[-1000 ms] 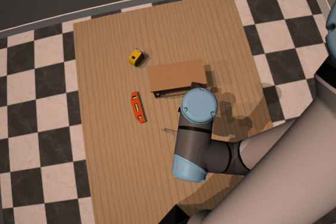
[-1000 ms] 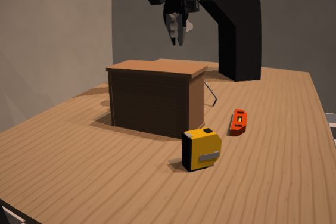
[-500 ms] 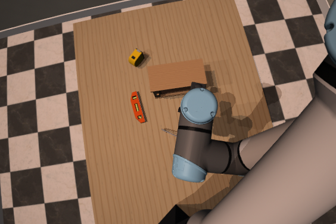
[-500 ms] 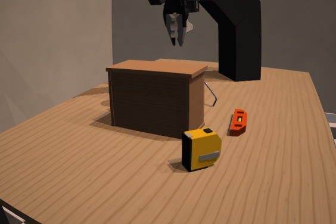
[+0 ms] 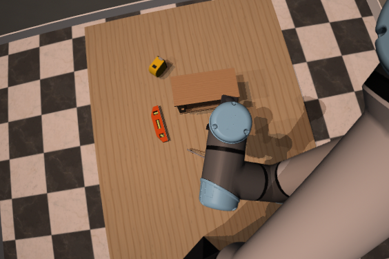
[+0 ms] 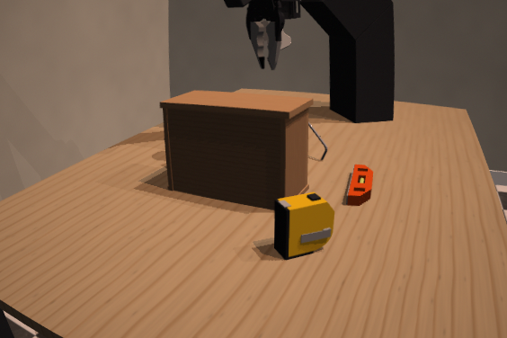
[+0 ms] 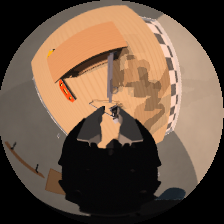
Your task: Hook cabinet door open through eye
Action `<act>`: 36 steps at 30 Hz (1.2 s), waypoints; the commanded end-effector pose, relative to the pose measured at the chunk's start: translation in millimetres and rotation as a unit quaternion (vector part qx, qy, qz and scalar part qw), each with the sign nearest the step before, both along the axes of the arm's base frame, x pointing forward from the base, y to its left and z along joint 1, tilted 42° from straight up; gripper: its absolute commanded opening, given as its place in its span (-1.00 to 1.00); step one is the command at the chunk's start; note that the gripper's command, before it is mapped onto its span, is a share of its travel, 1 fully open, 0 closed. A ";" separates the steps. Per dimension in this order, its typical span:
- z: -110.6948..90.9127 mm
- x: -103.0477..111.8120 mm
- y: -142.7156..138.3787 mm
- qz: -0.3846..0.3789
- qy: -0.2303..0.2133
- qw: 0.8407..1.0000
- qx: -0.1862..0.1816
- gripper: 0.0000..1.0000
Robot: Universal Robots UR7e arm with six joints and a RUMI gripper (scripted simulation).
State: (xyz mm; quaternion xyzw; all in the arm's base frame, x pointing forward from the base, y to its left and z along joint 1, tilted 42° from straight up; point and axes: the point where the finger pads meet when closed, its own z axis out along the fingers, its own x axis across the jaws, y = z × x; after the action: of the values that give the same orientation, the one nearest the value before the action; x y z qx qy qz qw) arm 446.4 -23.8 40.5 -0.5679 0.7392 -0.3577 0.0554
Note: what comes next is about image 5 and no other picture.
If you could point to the yellow tape measure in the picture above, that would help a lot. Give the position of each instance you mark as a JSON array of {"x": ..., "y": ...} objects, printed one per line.
[{"x": 158, "y": 66}]

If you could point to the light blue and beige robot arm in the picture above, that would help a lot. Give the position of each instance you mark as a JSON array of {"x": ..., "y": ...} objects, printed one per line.
[{"x": 333, "y": 207}]

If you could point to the brown wooden cabinet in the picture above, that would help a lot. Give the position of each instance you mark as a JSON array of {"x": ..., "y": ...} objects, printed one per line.
[{"x": 202, "y": 91}]

